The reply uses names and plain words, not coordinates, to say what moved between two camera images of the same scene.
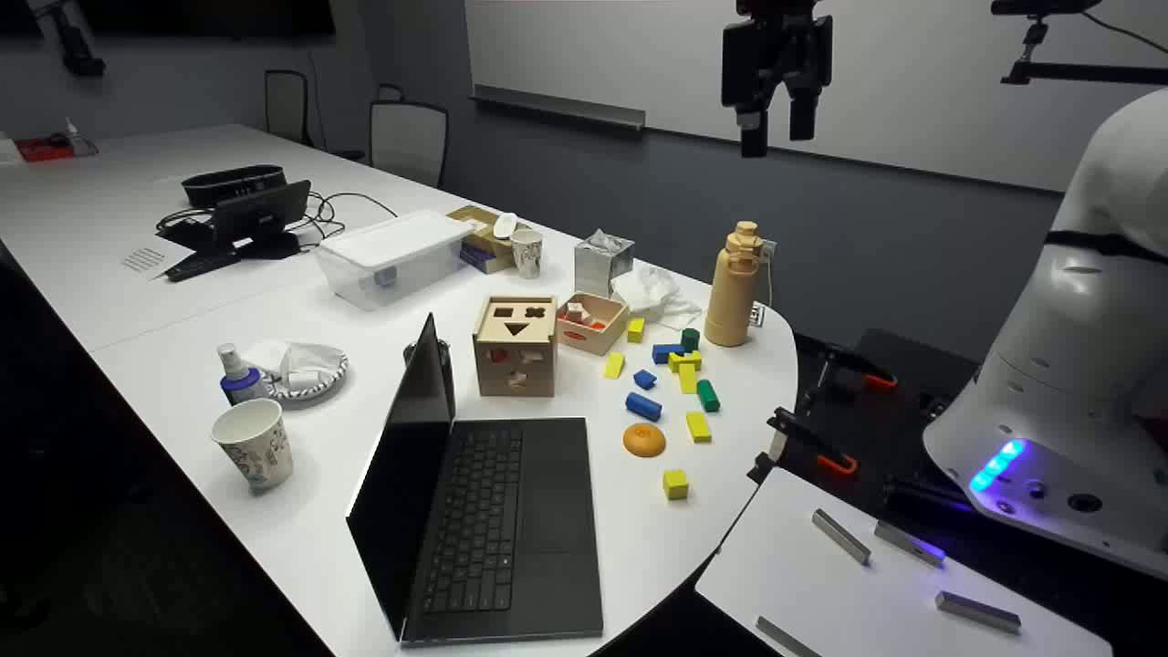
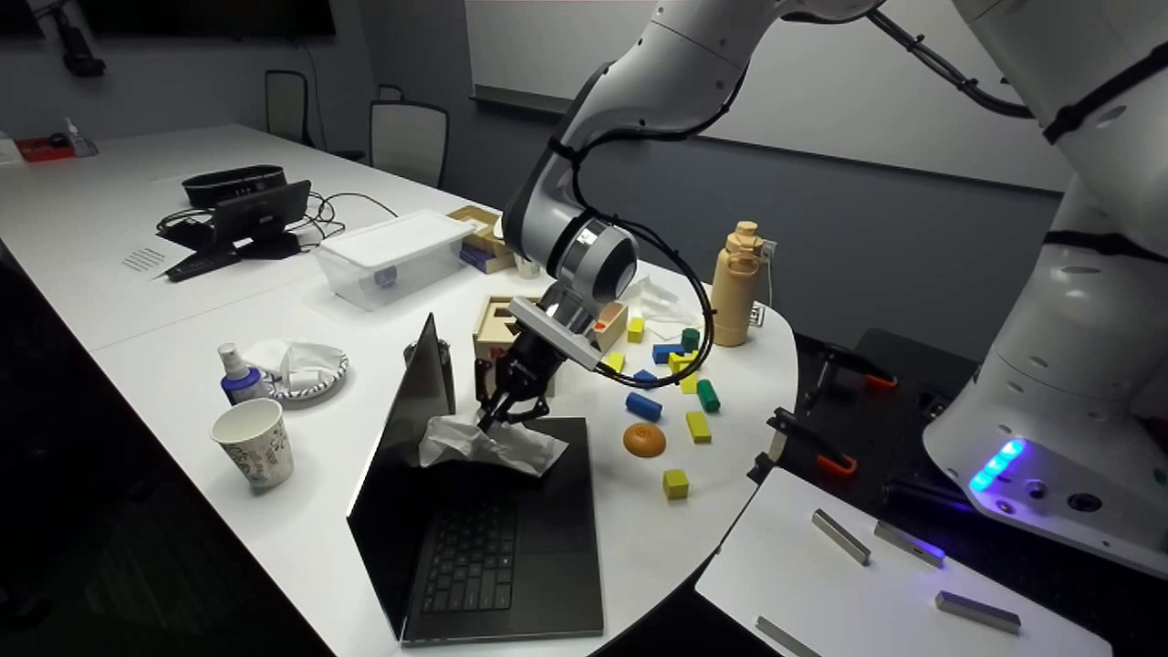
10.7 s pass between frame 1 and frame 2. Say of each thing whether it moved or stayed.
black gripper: moved
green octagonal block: stayed
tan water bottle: stayed
